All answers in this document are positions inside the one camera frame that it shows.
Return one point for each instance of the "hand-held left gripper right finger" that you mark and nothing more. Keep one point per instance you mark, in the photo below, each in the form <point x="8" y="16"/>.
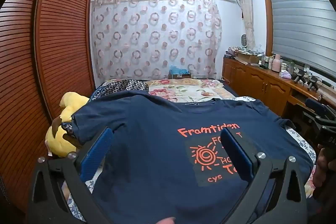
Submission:
<point x="233" y="150"/>

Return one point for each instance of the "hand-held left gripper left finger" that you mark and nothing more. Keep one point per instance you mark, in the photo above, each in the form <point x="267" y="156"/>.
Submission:
<point x="95" y="153"/>

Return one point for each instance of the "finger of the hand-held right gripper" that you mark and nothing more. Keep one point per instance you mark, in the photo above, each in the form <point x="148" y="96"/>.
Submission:
<point x="316" y="107"/>

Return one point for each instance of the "navy printed t-shirt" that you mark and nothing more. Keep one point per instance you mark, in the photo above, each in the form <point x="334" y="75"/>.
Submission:
<point x="157" y="161"/>

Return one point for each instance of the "person's right hand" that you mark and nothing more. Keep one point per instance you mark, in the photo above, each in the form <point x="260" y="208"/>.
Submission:
<point x="321" y="171"/>

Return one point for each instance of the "blue floral white bedsheet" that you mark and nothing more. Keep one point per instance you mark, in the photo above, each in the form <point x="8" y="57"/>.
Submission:
<point x="302" y="142"/>

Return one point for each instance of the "purple packet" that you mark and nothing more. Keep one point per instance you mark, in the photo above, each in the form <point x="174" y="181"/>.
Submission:
<point x="285" y="74"/>

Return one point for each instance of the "yellow plush toy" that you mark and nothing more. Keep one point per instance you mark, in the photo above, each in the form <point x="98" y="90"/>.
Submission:
<point x="68" y="108"/>

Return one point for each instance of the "pink thermos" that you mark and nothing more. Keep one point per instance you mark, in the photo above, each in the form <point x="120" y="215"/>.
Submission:
<point x="276" y="64"/>

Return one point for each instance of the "row of small bottles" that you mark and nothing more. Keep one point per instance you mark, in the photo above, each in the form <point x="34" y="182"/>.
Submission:
<point x="266" y="62"/>

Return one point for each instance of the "wooden sideboard cabinet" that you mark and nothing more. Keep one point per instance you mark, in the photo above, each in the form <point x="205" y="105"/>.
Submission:
<point x="252" y="79"/>

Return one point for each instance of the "dark circle-print pillow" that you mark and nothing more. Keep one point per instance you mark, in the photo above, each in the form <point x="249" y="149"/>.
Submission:
<point x="123" y="86"/>

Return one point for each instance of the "cream floral blanket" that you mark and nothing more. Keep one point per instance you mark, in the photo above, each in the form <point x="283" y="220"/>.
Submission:
<point x="189" y="92"/>

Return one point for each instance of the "grey window blind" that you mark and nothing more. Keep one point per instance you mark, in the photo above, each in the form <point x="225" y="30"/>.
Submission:
<point x="302" y="24"/>

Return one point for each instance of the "large cardboard box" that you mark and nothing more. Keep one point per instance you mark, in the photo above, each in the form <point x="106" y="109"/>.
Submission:
<point x="248" y="57"/>

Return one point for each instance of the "small cardboard box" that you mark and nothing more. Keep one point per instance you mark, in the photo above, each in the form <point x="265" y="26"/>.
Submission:
<point x="181" y="76"/>

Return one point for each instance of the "blue plastic bag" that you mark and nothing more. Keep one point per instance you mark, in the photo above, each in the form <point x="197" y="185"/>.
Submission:
<point x="178" y="70"/>

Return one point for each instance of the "small desk fan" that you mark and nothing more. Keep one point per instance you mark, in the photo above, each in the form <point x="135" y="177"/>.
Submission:
<point x="244" y="40"/>

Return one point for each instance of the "wooden louvered wardrobe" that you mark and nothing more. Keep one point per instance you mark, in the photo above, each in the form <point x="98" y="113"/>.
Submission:
<point x="60" y="43"/>

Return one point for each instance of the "beige window curtain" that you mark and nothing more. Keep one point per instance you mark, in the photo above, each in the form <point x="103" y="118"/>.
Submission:
<point x="246" y="8"/>

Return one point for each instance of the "circle-print sheer curtain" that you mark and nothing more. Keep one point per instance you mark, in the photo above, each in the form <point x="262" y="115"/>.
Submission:
<point x="157" y="37"/>

